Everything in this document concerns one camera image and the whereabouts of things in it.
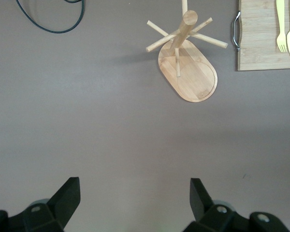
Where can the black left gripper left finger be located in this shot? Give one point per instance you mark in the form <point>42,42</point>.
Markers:
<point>62,205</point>

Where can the yellow plastic fork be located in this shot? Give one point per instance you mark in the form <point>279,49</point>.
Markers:
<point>281,36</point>

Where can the wooden mug rack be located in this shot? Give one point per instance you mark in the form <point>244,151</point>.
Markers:
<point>195,82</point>

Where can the brown table cover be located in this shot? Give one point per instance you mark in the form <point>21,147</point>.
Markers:
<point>87,120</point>

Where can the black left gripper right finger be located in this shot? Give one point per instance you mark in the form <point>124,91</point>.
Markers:
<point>203,207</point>

